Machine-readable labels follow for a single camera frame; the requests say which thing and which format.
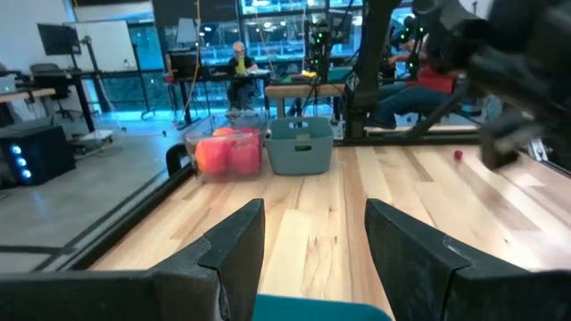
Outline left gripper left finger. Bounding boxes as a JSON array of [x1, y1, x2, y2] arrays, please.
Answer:
[[0, 198, 267, 321]]

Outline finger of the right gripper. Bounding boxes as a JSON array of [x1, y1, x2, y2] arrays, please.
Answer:
[[479, 111, 536, 171]]

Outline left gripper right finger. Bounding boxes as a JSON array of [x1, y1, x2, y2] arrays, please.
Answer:
[[364, 198, 571, 321]]

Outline person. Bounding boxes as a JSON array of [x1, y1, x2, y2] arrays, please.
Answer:
[[225, 40, 261, 113], [365, 15, 460, 131]]

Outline teal blue plastic bin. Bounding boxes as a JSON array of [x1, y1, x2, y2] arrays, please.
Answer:
[[251, 292, 394, 321]]

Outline black table edge clamp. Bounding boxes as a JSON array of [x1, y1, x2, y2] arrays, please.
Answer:
[[165, 143, 192, 177]]

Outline clear plastic bin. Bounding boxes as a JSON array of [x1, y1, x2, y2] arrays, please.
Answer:
[[182, 126, 269, 183]]

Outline red tomato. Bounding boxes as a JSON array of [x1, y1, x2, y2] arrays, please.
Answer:
[[229, 141, 262, 177]]

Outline white flat floor platform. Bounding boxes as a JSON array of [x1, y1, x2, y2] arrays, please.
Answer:
[[73, 128, 115, 155]]

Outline grey-blue plastic bin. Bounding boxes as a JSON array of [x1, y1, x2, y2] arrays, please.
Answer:
[[264, 116, 335, 177]]

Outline black computer tower blue lights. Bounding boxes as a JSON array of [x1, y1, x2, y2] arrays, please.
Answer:
[[0, 125, 77, 187]]

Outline wooden table green mat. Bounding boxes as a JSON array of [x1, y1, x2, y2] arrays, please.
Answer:
[[264, 65, 358, 119]]

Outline black desk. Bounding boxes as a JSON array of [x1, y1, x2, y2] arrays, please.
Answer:
[[167, 66, 273, 130]]

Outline wooden desk grey legs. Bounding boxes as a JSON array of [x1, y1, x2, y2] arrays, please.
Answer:
[[0, 87, 58, 130]]

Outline black office chair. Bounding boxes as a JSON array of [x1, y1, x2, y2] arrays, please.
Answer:
[[29, 62, 72, 120]]

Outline whiteboard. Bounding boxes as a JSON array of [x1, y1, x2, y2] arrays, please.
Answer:
[[66, 19, 138, 73]]

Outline black monitor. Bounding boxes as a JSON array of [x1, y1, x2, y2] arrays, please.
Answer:
[[36, 22, 82, 57]]

